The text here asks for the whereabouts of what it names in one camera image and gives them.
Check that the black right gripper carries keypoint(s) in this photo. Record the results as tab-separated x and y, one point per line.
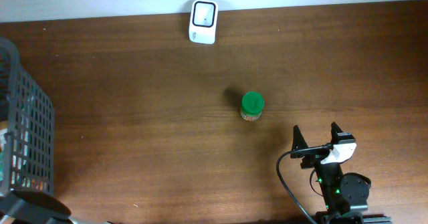
313	158

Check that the green lid glass jar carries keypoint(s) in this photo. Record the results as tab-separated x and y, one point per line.
252	105

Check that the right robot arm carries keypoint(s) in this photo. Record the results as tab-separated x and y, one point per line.
345	194

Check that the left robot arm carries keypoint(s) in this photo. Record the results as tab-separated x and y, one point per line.
35	207

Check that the grey plastic mesh basket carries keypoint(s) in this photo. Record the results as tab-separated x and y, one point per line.
27	132

